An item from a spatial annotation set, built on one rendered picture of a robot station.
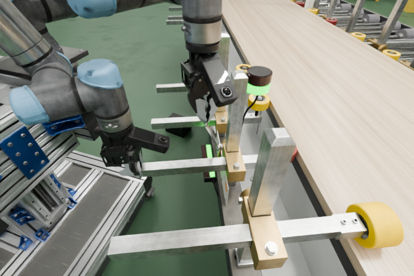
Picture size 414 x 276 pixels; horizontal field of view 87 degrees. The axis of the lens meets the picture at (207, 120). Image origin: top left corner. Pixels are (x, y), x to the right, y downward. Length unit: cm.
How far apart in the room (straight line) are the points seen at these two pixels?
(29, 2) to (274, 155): 83
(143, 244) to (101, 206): 102
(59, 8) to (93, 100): 52
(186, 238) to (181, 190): 120
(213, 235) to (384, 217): 31
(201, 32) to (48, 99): 30
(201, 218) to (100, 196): 63
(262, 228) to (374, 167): 40
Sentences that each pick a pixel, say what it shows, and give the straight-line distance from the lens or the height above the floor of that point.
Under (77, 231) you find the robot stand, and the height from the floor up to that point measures 21.
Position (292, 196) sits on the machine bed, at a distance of 82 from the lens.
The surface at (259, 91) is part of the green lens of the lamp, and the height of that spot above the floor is 109.
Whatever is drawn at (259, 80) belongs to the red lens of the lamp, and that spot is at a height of 112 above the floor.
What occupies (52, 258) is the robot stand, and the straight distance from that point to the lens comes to 142.
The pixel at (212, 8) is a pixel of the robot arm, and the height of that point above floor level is 127.
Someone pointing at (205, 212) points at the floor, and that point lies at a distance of 154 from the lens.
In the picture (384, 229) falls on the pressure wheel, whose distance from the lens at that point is 54.
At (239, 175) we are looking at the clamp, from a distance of 65.
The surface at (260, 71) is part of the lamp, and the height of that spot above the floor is 113.
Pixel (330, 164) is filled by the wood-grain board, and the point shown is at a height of 90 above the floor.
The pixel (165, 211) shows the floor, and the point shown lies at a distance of 157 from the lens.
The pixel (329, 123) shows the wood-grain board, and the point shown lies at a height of 90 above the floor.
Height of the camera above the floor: 137
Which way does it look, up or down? 40 degrees down
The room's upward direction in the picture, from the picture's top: straight up
